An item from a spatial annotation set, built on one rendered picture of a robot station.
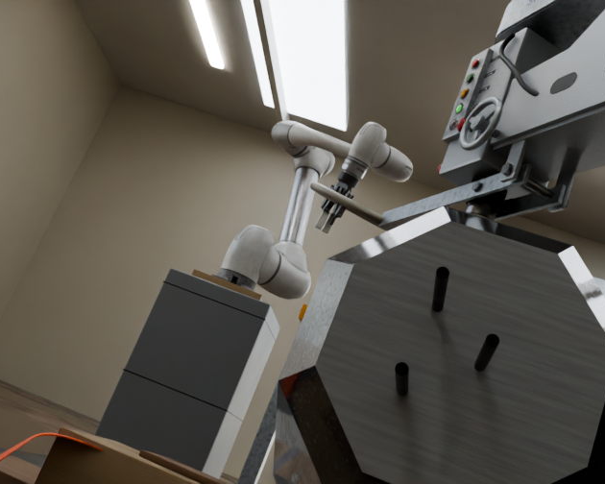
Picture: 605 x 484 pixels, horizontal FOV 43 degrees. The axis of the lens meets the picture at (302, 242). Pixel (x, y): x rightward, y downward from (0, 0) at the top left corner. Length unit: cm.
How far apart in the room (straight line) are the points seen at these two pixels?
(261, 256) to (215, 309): 32
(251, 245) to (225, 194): 658
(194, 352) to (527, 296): 158
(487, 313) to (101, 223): 855
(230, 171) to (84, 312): 247
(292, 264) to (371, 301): 169
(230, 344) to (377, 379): 142
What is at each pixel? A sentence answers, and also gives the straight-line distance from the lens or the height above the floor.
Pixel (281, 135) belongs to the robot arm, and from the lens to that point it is 325.
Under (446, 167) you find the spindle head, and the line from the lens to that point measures 212.
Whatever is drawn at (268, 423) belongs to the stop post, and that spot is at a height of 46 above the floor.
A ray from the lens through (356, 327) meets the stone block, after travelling 136.
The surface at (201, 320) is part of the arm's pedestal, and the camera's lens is 275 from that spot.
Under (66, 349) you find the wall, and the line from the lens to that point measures 943.
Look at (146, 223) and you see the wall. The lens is 956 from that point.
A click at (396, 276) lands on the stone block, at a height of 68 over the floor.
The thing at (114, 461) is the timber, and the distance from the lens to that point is 129.
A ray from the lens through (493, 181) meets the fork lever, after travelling 198.
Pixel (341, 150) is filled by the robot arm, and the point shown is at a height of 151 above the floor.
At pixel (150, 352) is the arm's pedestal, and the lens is 276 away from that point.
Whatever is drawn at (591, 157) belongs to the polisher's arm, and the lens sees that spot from 193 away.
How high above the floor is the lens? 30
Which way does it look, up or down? 16 degrees up
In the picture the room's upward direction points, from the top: 22 degrees clockwise
